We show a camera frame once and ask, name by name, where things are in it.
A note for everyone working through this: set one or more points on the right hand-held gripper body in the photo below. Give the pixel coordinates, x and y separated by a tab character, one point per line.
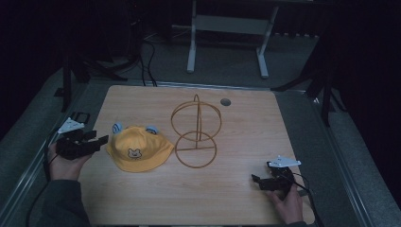
282	176

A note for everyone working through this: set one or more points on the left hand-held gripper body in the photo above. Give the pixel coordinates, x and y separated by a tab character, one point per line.
71	148

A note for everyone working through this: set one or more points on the person's left hand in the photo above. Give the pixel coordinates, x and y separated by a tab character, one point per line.
67	167

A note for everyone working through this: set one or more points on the person's right hand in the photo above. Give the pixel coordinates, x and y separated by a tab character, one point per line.
288	206

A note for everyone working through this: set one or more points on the yellow bucket hat with ears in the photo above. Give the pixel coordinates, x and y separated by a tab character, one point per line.
138	151

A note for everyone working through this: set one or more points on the black tripod stand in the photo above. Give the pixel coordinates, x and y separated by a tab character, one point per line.
326	85
67	78

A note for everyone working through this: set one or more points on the grey table grommet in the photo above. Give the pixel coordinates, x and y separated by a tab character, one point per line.
225	102

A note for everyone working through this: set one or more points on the small black rectangular frame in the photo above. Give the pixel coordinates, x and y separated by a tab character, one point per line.
80	117

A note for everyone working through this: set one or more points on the white metal table frame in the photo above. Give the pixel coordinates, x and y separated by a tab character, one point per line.
231	25

